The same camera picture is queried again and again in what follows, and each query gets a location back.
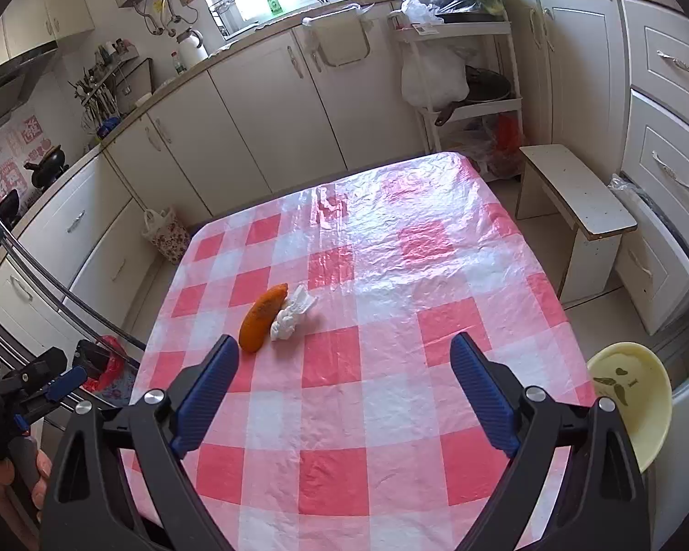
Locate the small white tissue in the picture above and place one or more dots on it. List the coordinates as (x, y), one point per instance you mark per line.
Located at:
(292, 313)

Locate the white tiered storage rack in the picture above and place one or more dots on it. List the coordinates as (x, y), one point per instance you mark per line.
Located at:
(486, 127)

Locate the black wok on stove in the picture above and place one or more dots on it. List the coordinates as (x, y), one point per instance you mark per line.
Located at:
(48, 169)

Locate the white plastic bag on rack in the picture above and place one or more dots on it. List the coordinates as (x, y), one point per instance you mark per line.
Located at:
(437, 75)

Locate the white wooden stool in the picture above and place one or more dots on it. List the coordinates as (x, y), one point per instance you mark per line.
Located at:
(556, 181)

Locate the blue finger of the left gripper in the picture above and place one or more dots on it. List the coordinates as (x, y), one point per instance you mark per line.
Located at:
(66, 384)

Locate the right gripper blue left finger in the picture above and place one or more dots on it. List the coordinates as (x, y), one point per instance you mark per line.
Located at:
(197, 392)

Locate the mop handle pole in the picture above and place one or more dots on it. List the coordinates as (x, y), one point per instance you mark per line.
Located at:
(54, 291)

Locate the yellow plastic dustpan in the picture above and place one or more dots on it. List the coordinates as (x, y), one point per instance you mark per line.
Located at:
(637, 381)

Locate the orange peel long piece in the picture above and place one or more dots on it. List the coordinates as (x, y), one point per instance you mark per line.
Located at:
(259, 319)

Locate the pink checkered plastic tablecloth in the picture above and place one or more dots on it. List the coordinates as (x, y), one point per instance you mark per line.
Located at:
(354, 434)

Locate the white electric kettle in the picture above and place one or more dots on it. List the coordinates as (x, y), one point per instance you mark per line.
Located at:
(191, 47)

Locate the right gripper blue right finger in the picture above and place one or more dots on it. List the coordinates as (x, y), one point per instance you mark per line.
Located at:
(491, 390)

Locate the floral bag on floor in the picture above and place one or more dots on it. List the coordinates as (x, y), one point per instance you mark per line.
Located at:
(166, 232)

